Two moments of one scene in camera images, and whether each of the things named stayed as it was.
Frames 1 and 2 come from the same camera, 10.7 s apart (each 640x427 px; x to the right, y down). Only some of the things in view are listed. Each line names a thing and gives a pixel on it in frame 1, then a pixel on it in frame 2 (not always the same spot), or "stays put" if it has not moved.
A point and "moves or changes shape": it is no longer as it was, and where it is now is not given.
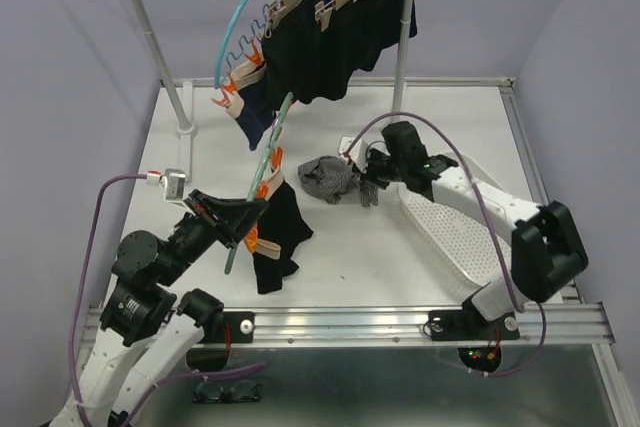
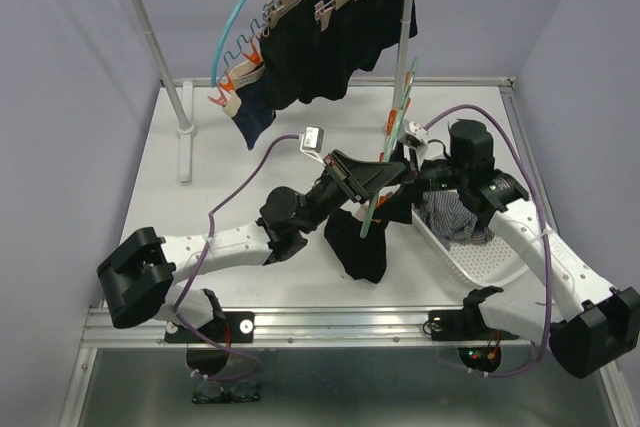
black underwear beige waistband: (283, 228) moves or changes shape
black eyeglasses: (244, 391) stays put
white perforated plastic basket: (472, 247) stays put
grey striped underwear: (331, 176) moves or changes shape
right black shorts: (360, 30) stays put
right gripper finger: (368, 193) → (399, 208)
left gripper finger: (237, 215) → (360, 177)
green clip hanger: (263, 166) → (393, 124)
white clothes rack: (180, 91) stays put
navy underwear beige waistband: (252, 106) stays put
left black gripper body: (193, 237) → (326, 197)
